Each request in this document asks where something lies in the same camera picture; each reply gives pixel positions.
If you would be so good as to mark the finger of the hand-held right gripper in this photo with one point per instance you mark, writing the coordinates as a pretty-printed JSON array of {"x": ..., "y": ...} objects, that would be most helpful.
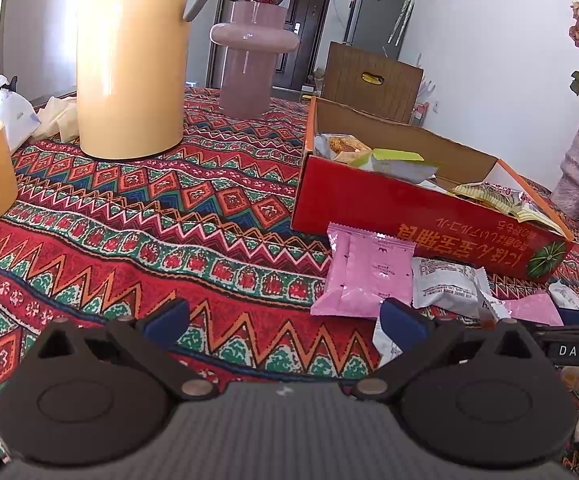
[{"x": 577, "y": 317}]

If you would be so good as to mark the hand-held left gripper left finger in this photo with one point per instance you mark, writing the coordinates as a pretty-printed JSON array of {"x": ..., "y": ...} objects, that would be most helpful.
[{"x": 167, "y": 317}]

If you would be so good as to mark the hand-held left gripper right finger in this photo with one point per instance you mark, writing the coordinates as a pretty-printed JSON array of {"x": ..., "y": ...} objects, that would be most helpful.
[{"x": 402, "y": 317}]

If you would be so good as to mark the pink snack packet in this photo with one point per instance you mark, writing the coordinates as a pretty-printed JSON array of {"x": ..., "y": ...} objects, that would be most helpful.
[
  {"x": 332, "y": 280},
  {"x": 532, "y": 310},
  {"x": 382, "y": 270}
]

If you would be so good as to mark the red cardboard box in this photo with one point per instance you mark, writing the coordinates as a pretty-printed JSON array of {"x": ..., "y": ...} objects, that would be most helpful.
[{"x": 369, "y": 200}]

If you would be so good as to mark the yellow striped snack packet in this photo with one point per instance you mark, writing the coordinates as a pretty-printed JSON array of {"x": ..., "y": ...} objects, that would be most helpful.
[{"x": 484, "y": 195}]

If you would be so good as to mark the patterned red tablecloth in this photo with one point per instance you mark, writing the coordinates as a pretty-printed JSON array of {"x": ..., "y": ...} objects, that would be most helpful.
[{"x": 119, "y": 240}]

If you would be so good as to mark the green snack packet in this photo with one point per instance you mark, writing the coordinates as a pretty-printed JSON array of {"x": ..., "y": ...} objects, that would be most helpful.
[{"x": 394, "y": 162}]

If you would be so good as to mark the white dried grass bundle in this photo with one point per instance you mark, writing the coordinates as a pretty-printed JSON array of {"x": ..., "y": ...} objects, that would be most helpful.
[{"x": 427, "y": 87}]

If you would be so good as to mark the yellow thermos jug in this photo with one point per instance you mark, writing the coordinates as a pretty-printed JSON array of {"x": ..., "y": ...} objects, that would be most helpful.
[{"x": 129, "y": 85}]

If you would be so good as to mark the mauve glass vase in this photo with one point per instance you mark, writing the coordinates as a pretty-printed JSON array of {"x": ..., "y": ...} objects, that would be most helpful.
[{"x": 244, "y": 80}]

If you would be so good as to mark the white plastic bag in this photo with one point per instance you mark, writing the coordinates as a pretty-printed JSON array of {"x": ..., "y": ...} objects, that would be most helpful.
[{"x": 9, "y": 115}]

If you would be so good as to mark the grey refrigerator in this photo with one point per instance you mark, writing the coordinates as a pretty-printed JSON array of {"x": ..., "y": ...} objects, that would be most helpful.
[{"x": 369, "y": 25}]

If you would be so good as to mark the dark brown door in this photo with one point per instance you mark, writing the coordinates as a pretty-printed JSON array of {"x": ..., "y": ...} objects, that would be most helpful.
[{"x": 304, "y": 35}]

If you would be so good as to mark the white folded umbrella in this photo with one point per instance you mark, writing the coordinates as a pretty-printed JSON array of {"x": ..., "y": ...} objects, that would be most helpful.
[{"x": 404, "y": 15}]

